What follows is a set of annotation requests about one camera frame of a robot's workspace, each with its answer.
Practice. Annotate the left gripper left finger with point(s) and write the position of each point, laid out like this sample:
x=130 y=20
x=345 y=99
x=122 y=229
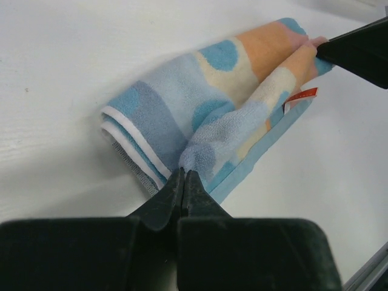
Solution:
x=89 y=253

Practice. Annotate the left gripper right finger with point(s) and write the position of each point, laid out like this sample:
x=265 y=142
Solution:
x=218 y=252

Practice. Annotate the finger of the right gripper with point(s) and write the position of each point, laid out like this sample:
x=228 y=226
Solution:
x=362 y=52

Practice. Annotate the light blue dotted towel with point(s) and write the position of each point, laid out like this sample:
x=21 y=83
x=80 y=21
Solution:
x=216 y=110

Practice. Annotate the aluminium mounting rail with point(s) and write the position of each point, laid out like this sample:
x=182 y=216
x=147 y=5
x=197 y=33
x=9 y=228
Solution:
x=372 y=276

